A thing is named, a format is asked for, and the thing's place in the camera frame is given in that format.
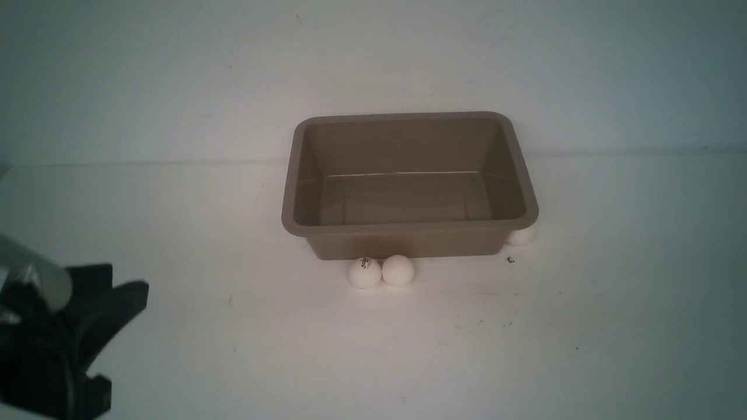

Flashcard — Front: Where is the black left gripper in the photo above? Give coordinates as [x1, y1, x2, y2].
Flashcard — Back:
[2, 264, 149, 419]

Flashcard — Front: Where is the white ping-pong ball with logo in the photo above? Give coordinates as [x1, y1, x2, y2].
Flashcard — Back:
[348, 257, 382, 290]

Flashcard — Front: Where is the plain white ping-pong ball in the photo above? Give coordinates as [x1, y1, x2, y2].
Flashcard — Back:
[381, 255, 416, 287]

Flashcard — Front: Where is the tan plastic bin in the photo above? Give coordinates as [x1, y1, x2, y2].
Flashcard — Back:
[282, 111, 539, 260]

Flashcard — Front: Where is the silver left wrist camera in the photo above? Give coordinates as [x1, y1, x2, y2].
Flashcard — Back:
[1, 234, 73, 312]

